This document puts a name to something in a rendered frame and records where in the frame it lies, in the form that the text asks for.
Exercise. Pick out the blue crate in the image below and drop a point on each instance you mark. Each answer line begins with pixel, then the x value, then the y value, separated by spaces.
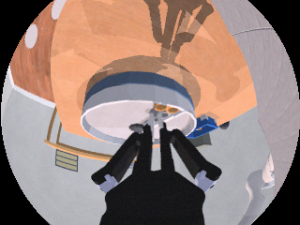
pixel 202 123

